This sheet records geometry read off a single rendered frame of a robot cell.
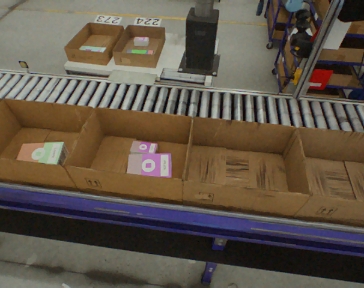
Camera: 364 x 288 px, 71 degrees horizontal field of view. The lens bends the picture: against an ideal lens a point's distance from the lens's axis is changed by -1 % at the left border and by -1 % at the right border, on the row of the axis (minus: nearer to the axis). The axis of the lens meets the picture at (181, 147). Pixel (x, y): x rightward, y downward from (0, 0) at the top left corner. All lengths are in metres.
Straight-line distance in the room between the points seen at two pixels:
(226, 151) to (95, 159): 0.55
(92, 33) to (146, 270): 1.77
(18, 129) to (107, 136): 0.41
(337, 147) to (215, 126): 0.49
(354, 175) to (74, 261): 1.63
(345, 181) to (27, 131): 1.35
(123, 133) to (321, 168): 0.83
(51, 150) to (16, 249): 1.12
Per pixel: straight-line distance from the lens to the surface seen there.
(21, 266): 2.05
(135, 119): 1.05
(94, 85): 1.72
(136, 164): 0.96
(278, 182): 1.05
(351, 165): 1.24
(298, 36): 1.53
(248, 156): 1.09
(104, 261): 1.85
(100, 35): 2.23
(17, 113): 1.31
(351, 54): 2.19
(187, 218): 0.89
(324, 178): 1.14
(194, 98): 1.54
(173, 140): 1.10
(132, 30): 2.14
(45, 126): 1.30
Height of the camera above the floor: 1.73
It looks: 51 degrees down
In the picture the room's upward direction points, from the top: straight up
